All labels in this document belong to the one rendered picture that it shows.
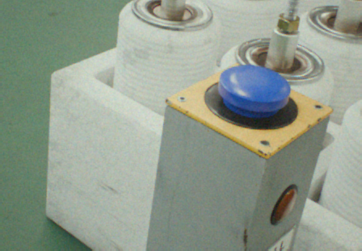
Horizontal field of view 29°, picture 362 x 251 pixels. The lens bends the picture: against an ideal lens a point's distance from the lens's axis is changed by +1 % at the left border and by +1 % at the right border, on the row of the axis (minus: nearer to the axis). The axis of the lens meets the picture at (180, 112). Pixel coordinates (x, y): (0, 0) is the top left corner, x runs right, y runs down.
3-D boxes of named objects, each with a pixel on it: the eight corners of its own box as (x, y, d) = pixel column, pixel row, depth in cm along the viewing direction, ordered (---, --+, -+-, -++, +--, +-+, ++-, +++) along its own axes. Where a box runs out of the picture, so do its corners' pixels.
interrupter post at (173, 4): (189, 19, 64) (194, -15, 63) (167, 23, 63) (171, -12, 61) (175, 9, 66) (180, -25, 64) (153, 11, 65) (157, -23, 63)
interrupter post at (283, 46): (291, 60, 60) (300, 25, 58) (294, 73, 58) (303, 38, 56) (263, 56, 60) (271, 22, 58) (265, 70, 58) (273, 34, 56)
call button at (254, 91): (296, 113, 40) (305, 82, 39) (258, 139, 38) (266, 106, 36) (241, 85, 42) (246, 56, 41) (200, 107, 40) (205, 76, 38)
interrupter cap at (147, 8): (228, 27, 64) (229, 20, 64) (157, 39, 60) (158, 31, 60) (183, -6, 69) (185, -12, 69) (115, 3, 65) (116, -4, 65)
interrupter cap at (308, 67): (317, 50, 62) (318, 43, 62) (330, 94, 56) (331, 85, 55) (232, 39, 62) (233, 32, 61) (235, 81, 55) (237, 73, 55)
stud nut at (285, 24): (303, 28, 57) (305, 18, 57) (292, 33, 56) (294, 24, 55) (283, 19, 58) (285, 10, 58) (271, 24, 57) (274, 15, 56)
